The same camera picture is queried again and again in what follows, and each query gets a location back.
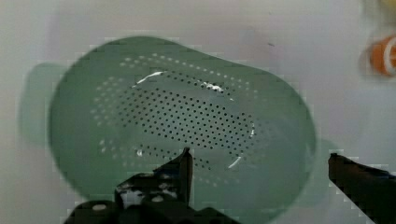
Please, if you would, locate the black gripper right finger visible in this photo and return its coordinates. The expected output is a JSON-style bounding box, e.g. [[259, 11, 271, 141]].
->
[[328, 153, 396, 224]]

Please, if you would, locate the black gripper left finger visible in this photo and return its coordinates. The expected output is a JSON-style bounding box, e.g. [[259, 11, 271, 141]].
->
[[114, 147, 193, 209]]

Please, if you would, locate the green plastic strainer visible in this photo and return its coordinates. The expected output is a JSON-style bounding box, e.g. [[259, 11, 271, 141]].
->
[[18, 36, 328, 224]]

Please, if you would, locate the orange slice toy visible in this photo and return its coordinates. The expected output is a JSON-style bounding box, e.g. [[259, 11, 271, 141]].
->
[[361, 35, 396, 78]]

